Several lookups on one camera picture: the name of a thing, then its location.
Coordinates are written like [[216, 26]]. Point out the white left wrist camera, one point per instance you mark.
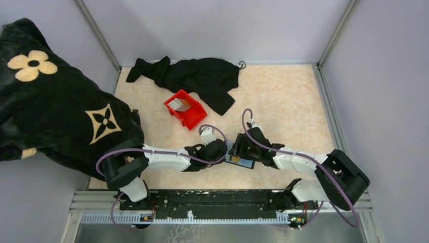
[[207, 135]]

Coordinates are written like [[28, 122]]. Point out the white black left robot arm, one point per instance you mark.
[[122, 165]]

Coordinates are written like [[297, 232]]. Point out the black cloth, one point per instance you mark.
[[210, 78]]

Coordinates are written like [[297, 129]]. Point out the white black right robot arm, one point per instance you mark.
[[334, 176]]

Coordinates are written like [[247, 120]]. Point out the red plastic bin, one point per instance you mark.
[[192, 117]]

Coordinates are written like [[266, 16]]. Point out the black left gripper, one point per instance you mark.
[[216, 163]]

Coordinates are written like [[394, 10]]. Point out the stack of silver cards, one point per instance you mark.
[[179, 105]]

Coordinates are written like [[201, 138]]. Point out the black leather card holder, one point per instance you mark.
[[245, 163]]

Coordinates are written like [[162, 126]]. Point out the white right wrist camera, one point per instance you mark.
[[252, 125]]

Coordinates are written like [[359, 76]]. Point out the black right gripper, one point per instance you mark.
[[238, 149]]

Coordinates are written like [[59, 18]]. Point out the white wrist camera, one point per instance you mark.
[[207, 135], [252, 125]]

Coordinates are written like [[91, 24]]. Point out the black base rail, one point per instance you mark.
[[217, 204]]

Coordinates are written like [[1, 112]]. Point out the black floral blanket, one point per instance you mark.
[[51, 107]]

